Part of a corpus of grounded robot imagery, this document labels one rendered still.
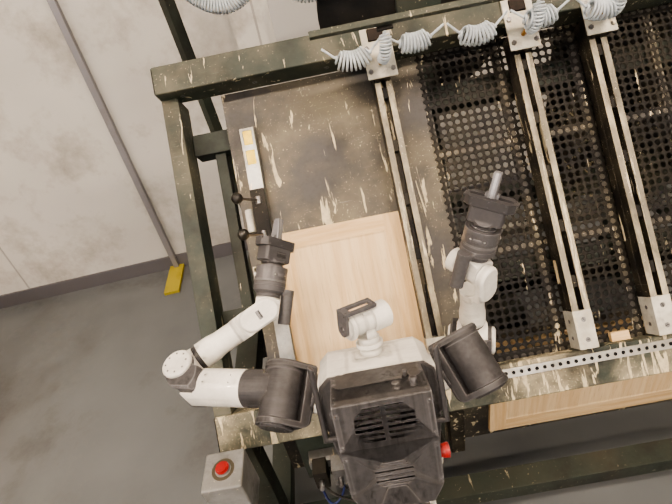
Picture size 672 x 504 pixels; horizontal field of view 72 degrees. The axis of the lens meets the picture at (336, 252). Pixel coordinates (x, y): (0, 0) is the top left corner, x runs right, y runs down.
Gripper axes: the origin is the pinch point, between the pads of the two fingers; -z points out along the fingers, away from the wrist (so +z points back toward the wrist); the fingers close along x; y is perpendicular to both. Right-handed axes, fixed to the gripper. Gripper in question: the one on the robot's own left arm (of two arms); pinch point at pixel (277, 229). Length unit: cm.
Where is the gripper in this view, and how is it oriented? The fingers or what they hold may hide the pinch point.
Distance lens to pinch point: 132.8
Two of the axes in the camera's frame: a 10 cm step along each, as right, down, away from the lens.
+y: 7.2, -0.5, -6.9
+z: -1.1, 9.8, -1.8
